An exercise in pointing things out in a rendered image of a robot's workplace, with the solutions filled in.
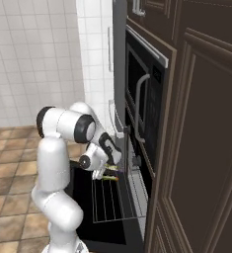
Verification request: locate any silver microwave handle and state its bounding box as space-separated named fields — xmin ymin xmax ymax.
xmin=134 ymin=73 xmax=152 ymax=144

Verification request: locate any white fridge handle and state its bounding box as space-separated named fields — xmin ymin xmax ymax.
xmin=109 ymin=99 xmax=125 ymax=139
xmin=107 ymin=26 xmax=115 ymax=72

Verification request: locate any silver cabinet handle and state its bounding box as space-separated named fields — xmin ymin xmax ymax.
xmin=132 ymin=0 xmax=147 ymax=18

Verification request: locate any black microwave oven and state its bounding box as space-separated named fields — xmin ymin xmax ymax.
xmin=124 ymin=24 xmax=170 ymax=174

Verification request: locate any wire oven rack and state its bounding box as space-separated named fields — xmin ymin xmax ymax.
xmin=91 ymin=177 xmax=139 ymax=224

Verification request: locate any built-in oven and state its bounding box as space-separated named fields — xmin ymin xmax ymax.
xmin=124 ymin=137 xmax=154 ymax=243

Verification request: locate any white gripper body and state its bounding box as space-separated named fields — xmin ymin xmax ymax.
xmin=91 ymin=162 xmax=109 ymax=181

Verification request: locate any grey fridge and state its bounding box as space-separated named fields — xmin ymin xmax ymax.
xmin=112 ymin=0 xmax=129 ymax=140

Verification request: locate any black oven door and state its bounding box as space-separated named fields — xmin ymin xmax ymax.
xmin=65 ymin=160 xmax=145 ymax=253

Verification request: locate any multicoloured fish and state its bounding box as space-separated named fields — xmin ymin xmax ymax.
xmin=101 ymin=163 xmax=121 ymax=183

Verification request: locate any dark brown tall cabinet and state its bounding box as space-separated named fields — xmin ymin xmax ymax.
xmin=126 ymin=0 xmax=232 ymax=253

